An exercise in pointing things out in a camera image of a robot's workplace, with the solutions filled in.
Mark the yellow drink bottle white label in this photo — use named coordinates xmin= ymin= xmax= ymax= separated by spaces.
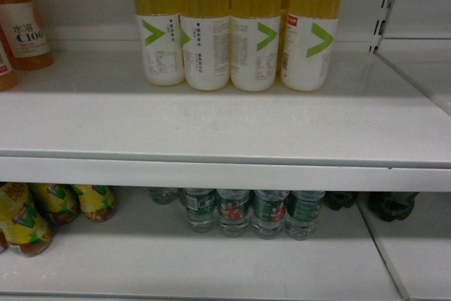
xmin=134 ymin=0 xmax=185 ymax=86

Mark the orange C100 drink bottle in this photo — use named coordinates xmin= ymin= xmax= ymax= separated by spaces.
xmin=1 ymin=0 xmax=54 ymax=70

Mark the cola bottle red label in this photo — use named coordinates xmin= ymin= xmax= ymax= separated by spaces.
xmin=324 ymin=191 xmax=359 ymax=211

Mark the cola bottle far right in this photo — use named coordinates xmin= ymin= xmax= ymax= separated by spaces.
xmin=367 ymin=192 xmax=419 ymax=222

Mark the yellow lemon tea bottle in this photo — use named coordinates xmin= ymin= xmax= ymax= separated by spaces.
xmin=1 ymin=182 xmax=54 ymax=257

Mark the water bottle right rear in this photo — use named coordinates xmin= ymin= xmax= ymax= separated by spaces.
xmin=285 ymin=190 xmax=326 ymax=240

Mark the water bottle far left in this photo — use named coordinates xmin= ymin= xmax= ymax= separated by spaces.
xmin=252 ymin=190 xmax=290 ymax=240

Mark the water bottle barcode label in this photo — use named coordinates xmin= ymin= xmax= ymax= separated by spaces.
xmin=184 ymin=188 xmax=216 ymax=233

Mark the water bottle red players label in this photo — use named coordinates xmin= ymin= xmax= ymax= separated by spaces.
xmin=216 ymin=189 xmax=251 ymax=238

